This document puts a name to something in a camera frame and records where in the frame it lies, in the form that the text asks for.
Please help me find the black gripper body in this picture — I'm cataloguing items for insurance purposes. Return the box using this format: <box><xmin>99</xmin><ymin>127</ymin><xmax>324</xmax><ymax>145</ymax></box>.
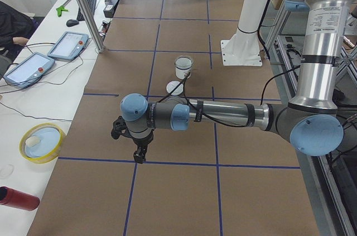
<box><xmin>133</xmin><ymin>132</ymin><xmax>154</xmax><ymax>155</ymax></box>

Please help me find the white cup lid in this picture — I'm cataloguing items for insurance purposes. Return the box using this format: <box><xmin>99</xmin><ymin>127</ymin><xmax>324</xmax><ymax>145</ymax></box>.
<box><xmin>166</xmin><ymin>81</ymin><xmax>183</xmax><ymax>95</ymax></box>

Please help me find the white enamel cup blue rim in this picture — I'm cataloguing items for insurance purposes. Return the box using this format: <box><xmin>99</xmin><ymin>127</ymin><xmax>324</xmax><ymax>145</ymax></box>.
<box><xmin>175</xmin><ymin>55</ymin><xmax>194</xmax><ymax>80</ymax></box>

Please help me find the far teach pendant tablet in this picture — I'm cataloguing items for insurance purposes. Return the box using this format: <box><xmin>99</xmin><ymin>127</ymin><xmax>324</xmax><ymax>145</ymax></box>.
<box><xmin>47</xmin><ymin>31</ymin><xmax>89</xmax><ymax>61</ymax></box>

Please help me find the teach pendant tablet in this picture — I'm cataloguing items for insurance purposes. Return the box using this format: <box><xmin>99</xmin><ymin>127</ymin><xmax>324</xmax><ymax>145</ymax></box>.
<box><xmin>4</xmin><ymin>52</ymin><xmax>55</xmax><ymax>89</ymax></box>
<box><xmin>47</xmin><ymin>31</ymin><xmax>89</xmax><ymax>61</ymax></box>

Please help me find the clear glass dish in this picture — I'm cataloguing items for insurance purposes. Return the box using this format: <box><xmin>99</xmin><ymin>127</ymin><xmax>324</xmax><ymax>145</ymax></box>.
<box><xmin>0</xmin><ymin>164</ymin><xmax>15</xmax><ymax>179</ymax></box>

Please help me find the near teach pendant tablet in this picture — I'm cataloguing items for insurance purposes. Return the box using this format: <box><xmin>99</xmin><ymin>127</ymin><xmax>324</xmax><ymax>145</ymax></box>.
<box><xmin>4</xmin><ymin>52</ymin><xmax>55</xmax><ymax>89</ymax></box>

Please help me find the red cylindrical bottle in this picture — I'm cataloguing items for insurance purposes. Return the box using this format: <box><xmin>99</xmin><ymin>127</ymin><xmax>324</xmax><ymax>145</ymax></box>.
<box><xmin>1</xmin><ymin>186</ymin><xmax>40</xmax><ymax>211</ymax></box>

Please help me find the grey power adapter box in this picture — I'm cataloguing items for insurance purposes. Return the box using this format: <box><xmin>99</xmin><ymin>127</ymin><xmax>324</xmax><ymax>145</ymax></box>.
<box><xmin>103</xmin><ymin>0</ymin><xmax>119</xmax><ymax>18</ymax></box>

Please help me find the black computer mouse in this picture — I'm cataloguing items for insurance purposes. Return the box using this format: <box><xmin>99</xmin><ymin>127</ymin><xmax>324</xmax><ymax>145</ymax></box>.
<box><xmin>66</xmin><ymin>19</ymin><xmax>79</xmax><ymax>27</ymax></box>

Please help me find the black keyboard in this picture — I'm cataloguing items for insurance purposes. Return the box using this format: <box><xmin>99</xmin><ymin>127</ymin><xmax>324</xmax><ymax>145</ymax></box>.
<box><xmin>76</xmin><ymin>0</ymin><xmax>98</xmax><ymax>22</ymax></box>

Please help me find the green plastic clamp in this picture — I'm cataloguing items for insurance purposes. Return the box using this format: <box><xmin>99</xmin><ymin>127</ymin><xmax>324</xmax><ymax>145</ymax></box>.
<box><xmin>56</xmin><ymin>5</ymin><xmax>69</xmax><ymax>17</ymax></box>

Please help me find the seated person in black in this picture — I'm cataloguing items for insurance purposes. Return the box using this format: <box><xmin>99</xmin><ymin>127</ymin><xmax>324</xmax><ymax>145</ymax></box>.
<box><xmin>1</xmin><ymin>2</ymin><xmax>38</xmax><ymax>60</ymax></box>

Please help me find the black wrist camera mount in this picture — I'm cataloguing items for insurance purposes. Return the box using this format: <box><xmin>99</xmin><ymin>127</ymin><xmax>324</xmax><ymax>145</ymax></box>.
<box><xmin>111</xmin><ymin>116</ymin><xmax>131</xmax><ymax>139</ymax></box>

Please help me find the aluminium frame post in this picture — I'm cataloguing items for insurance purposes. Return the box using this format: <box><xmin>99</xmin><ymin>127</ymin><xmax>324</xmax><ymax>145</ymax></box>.
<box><xmin>76</xmin><ymin>0</ymin><xmax>104</xmax><ymax>53</ymax></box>

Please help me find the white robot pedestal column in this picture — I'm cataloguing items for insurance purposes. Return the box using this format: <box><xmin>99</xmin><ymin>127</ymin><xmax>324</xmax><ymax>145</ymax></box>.
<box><xmin>221</xmin><ymin>0</ymin><xmax>269</xmax><ymax>66</ymax></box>

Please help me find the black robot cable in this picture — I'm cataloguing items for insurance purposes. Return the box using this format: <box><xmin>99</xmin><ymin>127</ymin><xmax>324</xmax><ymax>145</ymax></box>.
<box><xmin>152</xmin><ymin>70</ymin><xmax>302</xmax><ymax>129</ymax></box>

